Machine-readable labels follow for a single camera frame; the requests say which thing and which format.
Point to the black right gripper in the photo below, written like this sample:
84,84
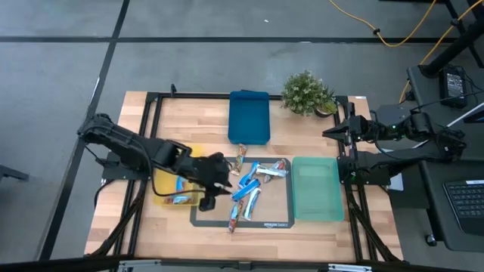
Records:
359,128

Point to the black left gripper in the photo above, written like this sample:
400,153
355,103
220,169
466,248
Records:
210,170

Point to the blue wrapper granola bar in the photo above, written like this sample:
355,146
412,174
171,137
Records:
246,189
248,174
180,184

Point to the brown wrapper granola bar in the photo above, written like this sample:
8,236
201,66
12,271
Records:
239,160

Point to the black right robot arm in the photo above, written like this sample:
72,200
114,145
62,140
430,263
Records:
401,156

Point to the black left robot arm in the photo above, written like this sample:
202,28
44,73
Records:
125,141

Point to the white and blue granola bar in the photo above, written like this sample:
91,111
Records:
252,203

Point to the potted green plant black pot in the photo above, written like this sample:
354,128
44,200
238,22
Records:
327,109
302,92

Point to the black-bordered silicone baking mat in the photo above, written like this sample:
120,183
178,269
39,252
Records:
272,204

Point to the yellow plastic tray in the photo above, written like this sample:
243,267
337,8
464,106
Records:
168,177

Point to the green plastic tray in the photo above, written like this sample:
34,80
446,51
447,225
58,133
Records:
315,196

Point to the blue plastic tray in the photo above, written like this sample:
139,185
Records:
249,119

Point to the white paper sheet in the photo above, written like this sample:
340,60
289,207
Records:
397,184

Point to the black power adapter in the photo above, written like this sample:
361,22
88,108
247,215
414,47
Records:
452,86

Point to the black side desk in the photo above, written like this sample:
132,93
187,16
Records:
440,211

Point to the black flat device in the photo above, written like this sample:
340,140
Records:
475,115

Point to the black caster wheel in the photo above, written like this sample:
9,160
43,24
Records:
430,240

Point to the black stand legs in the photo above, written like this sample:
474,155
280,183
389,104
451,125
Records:
453,47

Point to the black laptop keyboard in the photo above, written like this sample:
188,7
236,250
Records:
467,204

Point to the black crossbar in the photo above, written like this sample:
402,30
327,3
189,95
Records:
56,264

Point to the black stand foot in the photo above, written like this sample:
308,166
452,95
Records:
11,173

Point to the black aluminium extrusion frame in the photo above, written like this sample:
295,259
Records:
196,95

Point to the silver metal bracket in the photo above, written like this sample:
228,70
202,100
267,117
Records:
349,268
140,265

